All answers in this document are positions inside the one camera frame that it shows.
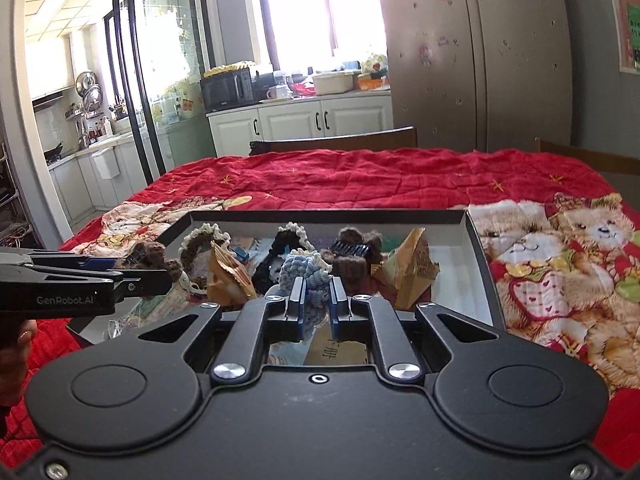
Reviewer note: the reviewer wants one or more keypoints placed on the steel pot lids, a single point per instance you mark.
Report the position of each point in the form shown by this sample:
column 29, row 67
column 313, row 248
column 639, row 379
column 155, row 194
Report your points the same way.
column 87, row 87

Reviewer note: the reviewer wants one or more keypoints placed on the grey refrigerator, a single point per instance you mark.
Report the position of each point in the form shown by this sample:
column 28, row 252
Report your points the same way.
column 500, row 60

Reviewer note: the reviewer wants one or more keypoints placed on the brown furry hair clip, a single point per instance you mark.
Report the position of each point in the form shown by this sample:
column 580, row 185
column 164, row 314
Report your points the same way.
column 355, row 252
column 150, row 256

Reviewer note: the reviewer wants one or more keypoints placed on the kitchen counter cabinet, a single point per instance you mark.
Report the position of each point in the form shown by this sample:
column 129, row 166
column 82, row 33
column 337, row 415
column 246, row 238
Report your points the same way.
column 75, row 175

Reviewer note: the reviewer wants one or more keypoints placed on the black shallow box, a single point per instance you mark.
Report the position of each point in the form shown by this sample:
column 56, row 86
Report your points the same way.
column 465, row 280

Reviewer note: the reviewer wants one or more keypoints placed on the person's left hand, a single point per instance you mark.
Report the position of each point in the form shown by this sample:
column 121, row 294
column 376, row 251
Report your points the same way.
column 22, row 342

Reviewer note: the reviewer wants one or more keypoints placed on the green sign pink frame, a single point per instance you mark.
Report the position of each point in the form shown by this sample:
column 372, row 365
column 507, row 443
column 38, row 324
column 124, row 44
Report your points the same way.
column 631, row 30

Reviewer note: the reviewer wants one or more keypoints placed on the white mug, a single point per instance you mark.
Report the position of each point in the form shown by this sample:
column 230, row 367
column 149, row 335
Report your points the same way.
column 277, row 92

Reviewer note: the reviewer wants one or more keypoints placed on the blue crochet scrunchie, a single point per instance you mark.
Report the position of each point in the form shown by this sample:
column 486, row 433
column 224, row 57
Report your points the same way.
column 310, row 270

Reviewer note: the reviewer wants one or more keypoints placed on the red printed blanket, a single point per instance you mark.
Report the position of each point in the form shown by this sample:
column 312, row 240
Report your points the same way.
column 350, row 175

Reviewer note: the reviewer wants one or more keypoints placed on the yellow lace cover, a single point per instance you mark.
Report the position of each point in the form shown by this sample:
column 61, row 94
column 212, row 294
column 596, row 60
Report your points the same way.
column 227, row 67

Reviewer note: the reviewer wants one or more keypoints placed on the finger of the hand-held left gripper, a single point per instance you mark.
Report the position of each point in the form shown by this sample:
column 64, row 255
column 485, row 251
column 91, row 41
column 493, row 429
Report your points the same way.
column 147, row 282
column 97, row 263

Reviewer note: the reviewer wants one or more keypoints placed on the white hanging bin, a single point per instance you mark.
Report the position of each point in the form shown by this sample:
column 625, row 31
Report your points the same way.
column 105, row 162

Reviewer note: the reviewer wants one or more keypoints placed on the tan crochet scrunchie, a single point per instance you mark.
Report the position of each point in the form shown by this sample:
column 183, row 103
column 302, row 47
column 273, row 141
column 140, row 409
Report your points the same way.
column 200, row 237

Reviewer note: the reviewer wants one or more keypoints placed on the black cream-edged crochet scrunchie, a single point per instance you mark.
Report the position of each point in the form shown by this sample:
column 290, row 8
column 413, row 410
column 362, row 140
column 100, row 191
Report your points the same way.
column 280, row 255

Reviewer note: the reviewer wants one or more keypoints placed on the gold snack packet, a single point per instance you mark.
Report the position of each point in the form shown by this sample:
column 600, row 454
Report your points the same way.
column 227, row 277
column 412, row 265

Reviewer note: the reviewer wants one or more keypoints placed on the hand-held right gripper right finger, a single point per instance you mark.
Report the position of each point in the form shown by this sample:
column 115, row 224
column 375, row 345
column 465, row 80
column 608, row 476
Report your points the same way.
column 336, row 310

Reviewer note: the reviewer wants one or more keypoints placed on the white basin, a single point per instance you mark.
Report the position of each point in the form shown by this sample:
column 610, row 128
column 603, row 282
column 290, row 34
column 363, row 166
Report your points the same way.
column 332, row 82

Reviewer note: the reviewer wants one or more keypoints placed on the white cabinet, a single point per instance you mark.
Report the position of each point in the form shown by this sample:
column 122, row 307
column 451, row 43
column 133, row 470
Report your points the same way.
column 290, row 120

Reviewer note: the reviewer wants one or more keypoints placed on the black microwave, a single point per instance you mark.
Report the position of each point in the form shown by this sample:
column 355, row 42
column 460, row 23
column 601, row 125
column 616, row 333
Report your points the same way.
column 227, row 91

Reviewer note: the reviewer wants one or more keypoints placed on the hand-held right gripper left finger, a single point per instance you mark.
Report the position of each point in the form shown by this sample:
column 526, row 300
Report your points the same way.
column 298, row 305

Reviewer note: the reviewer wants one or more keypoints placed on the cream brown crochet scrunchie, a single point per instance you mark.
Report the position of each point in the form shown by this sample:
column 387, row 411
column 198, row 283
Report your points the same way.
column 189, row 286

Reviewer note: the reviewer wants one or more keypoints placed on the blue binder clip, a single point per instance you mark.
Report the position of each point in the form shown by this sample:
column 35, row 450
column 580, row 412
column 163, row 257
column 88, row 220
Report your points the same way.
column 240, row 253

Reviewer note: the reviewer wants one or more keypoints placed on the black framed glass door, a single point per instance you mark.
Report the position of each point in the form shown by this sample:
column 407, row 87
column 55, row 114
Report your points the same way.
column 131, row 60

